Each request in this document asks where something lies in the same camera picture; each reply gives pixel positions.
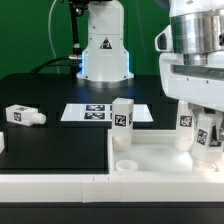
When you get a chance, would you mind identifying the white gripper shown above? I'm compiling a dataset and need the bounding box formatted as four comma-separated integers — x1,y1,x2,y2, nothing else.
155,25,224,141

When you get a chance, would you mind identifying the white square tabletop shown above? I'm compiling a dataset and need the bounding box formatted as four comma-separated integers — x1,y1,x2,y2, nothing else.
106,128,224,176

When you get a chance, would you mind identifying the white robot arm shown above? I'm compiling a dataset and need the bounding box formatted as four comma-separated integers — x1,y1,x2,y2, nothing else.
77,0,224,141

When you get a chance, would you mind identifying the white marker base sheet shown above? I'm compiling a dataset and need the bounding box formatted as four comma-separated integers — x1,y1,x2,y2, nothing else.
61,104,153,122

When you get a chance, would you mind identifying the white front fence bar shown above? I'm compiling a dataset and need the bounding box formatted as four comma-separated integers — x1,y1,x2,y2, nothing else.
0,173,224,203

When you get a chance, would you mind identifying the white left fence piece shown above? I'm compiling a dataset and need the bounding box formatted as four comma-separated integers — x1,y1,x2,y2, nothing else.
0,132,5,154

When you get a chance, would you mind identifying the black cable bundle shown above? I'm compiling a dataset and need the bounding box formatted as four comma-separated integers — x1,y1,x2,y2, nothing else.
30,55,83,75

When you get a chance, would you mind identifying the black camera pole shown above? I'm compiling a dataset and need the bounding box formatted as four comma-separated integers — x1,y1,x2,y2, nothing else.
68,0,90,77

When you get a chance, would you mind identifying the white cable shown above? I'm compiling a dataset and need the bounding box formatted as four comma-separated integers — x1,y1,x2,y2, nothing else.
47,0,61,75

